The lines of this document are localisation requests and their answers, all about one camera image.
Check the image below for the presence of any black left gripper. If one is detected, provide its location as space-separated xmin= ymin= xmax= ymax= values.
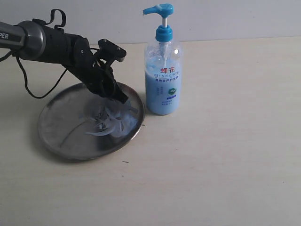
xmin=65 ymin=47 xmax=128 ymax=104

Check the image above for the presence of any blue pump lotion bottle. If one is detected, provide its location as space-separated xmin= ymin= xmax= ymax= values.
xmin=143 ymin=3 xmax=183 ymax=115

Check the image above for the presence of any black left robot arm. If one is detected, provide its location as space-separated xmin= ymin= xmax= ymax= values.
xmin=0 ymin=20 xmax=128 ymax=103

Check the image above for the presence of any blue-white soap smear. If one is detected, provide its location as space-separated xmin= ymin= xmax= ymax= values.
xmin=84 ymin=98 xmax=139 ymax=138

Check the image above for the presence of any round steel plate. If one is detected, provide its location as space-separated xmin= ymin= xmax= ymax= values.
xmin=38 ymin=83 xmax=145 ymax=161

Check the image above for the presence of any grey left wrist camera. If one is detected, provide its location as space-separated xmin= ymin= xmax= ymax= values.
xmin=97 ymin=39 xmax=127 ymax=62

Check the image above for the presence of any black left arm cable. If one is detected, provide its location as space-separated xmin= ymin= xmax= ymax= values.
xmin=0 ymin=8 xmax=69 ymax=99

